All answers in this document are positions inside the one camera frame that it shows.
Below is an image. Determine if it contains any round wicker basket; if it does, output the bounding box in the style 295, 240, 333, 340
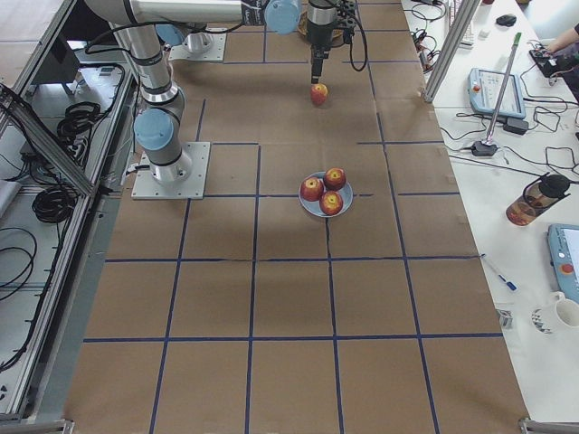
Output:
298, 13, 343, 49

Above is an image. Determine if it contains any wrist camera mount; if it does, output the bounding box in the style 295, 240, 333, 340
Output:
332, 1, 356, 47

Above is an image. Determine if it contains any blue teach pendant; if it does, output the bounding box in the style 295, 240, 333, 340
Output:
547, 224, 579, 302
468, 68, 527, 119

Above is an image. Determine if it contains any blue white pen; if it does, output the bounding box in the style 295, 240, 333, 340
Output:
480, 253, 517, 291

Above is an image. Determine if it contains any yellow-red apple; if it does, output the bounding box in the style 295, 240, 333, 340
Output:
309, 83, 328, 107

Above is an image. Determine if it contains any black braided cable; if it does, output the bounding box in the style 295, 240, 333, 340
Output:
343, 17, 368, 72

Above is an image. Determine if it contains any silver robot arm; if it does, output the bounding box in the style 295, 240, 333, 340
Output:
110, 1, 191, 183
86, 1, 301, 93

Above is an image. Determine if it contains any white mug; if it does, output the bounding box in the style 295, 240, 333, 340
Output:
531, 291, 578, 335

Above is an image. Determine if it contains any red apple on plate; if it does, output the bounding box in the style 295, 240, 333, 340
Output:
318, 191, 344, 216
323, 167, 347, 191
299, 176, 325, 202

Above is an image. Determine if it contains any black power adapter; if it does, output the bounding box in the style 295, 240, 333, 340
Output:
503, 118, 529, 136

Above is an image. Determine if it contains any glass tea jug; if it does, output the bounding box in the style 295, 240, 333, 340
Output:
505, 174, 571, 226

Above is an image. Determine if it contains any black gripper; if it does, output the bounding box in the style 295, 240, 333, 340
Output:
310, 40, 329, 84

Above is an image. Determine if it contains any aluminium frame post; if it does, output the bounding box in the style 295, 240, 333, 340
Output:
422, 0, 479, 103

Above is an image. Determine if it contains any black computer mouse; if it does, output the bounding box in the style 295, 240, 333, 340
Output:
495, 14, 517, 27

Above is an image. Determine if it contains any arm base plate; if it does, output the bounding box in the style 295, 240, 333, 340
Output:
131, 142, 211, 200
169, 33, 226, 62

